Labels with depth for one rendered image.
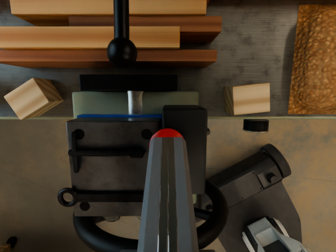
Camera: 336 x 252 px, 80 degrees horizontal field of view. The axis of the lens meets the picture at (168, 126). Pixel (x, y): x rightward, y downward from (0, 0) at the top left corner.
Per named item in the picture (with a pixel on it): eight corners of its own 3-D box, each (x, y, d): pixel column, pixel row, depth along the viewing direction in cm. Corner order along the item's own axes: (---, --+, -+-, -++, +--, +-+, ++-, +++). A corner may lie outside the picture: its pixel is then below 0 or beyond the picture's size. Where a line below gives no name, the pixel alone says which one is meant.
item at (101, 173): (87, 197, 24) (63, 229, 19) (80, 104, 22) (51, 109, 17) (198, 197, 24) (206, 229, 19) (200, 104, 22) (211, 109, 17)
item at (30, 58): (28, 68, 27) (-13, 61, 21) (27, 58, 27) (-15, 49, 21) (205, 67, 27) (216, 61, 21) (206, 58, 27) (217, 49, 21)
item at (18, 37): (41, 58, 27) (-4, 47, 20) (39, 42, 27) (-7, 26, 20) (176, 58, 27) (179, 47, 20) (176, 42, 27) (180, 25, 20)
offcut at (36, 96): (50, 79, 27) (32, 77, 24) (64, 100, 28) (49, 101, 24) (24, 95, 28) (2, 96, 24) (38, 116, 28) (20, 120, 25)
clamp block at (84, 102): (101, 174, 33) (76, 205, 24) (95, 90, 31) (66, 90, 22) (191, 174, 33) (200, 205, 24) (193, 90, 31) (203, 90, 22)
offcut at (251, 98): (224, 111, 28) (233, 115, 24) (223, 86, 28) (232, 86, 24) (256, 108, 28) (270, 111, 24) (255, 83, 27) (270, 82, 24)
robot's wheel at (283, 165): (265, 136, 115) (270, 157, 127) (257, 140, 116) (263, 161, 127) (290, 160, 99) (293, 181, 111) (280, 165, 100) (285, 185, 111)
